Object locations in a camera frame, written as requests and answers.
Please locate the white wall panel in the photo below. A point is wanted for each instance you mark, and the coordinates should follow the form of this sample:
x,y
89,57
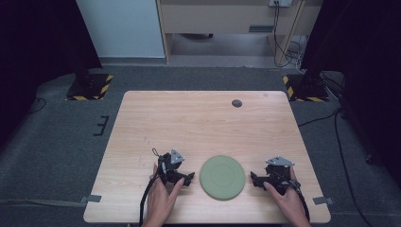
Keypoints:
x,y
121,28

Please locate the grey tape piece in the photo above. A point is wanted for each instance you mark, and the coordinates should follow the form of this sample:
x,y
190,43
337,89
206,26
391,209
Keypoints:
x,y
91,199
323,200

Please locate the person's right hand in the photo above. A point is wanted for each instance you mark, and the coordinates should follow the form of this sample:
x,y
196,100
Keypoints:
x,y
288,201

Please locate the black stand base striped tape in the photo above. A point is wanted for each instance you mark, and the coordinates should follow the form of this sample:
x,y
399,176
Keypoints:
x,y
304,87
90,85

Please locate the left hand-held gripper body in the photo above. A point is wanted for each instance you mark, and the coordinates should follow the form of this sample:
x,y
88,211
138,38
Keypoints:
x,y
168,167

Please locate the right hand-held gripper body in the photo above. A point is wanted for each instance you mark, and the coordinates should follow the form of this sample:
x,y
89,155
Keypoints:
x,y
279,173

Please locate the white power strip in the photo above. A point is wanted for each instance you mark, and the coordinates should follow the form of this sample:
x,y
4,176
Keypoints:
x,y
280,3

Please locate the person's left hand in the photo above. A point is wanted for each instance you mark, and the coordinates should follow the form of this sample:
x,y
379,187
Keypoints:
x,y
162,200

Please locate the green round plate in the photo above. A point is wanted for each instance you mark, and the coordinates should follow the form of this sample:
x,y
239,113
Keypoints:
x,y
222,177

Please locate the grey table grommet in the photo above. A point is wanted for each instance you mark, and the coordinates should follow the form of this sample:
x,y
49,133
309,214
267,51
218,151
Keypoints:
x,y
236,103

